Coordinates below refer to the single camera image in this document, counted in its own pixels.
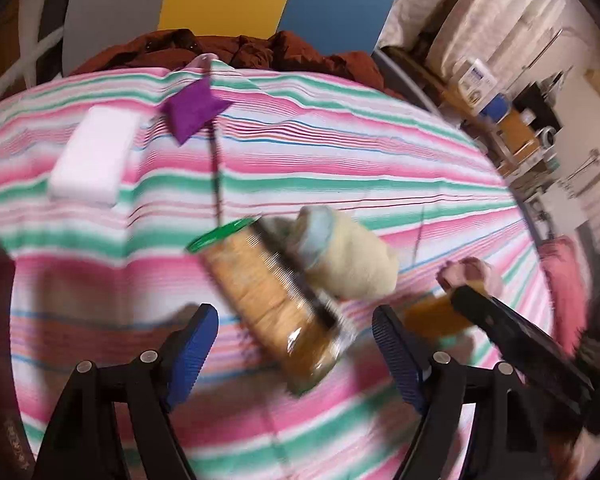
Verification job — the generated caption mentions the cardboard box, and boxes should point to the cardboard box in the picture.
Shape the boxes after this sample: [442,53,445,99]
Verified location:
[496,108,540,171]

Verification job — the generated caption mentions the patterned curtain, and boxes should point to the patterned curtain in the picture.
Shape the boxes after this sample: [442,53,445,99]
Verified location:
[377,0,569,89]

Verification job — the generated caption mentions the pink hair roller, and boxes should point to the pink hair roller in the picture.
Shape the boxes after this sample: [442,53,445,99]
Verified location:
[437,257,504,297]

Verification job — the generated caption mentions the white foam block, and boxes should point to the white foam block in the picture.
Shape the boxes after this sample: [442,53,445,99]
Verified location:
[47,105,143,207]

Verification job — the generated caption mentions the dark red garment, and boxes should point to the dark red garment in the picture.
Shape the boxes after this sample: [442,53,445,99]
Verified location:
[73,28,400,99]

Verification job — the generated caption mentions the purple fabric sachet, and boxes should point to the purple fabric sachet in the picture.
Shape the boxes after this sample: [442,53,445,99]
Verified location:
[160,77,233,145]

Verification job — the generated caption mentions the striped ribbon strap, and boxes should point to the striped ribbon strap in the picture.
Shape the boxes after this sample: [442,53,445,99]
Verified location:
[184,52,226,229]

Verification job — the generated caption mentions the pink green striped cloth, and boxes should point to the pink green striped cloth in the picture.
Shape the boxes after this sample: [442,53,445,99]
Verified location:
[0,62,553,479]

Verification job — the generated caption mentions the grey yellow blue chair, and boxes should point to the grey yellow blue chair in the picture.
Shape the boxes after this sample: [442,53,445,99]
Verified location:
[62,0,393,73]

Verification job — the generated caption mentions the white blue appliance box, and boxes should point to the white blue appliance box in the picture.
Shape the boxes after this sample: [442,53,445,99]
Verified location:
[451,58,498,112]

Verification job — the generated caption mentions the cream sock bundle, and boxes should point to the cream sock bundle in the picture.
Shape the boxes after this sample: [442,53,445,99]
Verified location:
[286,206,400,300]

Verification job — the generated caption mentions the cracker packet green ends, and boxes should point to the cracker packet green ends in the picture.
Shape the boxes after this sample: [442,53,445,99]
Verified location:
[186,218,356,396]

